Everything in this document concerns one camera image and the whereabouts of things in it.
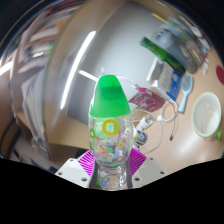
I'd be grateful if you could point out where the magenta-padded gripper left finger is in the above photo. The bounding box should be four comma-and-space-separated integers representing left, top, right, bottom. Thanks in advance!
54, 148, 100, 190

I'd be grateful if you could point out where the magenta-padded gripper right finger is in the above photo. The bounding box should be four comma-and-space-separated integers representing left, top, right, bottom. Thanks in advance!
127, 147, 167, 189

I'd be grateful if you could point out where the clear bottle with green cap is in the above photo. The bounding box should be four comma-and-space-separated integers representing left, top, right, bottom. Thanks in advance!
87, 74, 135, 192

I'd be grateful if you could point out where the white pill bottle blue label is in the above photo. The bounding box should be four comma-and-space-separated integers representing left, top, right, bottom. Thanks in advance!
133, 128, 149, 144

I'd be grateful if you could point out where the magenta packet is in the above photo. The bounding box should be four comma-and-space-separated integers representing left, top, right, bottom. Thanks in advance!
128, 87, 166, 113

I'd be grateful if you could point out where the white and blue carton box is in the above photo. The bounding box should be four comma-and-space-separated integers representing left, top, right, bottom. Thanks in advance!
156, 63, 183, 101

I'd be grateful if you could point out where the tall green bottle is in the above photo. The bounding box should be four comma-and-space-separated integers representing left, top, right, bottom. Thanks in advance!
139, 36, 186, 76

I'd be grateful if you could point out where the grey shaker bottle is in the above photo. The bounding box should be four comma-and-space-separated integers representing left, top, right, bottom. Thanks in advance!
151, 28, 204, 74

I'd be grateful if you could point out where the flat round red coaster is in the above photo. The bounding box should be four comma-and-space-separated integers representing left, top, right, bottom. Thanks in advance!
215, 65, 224, 86

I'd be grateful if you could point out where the thin black cable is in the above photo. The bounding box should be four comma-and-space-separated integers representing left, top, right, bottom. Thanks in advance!
169, 99, 180, 141

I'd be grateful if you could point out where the white cable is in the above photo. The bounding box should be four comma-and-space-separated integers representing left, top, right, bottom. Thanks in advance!
129, 76, 179, 154

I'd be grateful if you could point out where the white mug with green handle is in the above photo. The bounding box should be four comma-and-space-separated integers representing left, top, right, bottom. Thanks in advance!
191, 91, 223, 142

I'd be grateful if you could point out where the white wall power outlet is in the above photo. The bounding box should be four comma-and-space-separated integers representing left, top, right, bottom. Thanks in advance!
78, 69, 100, 83

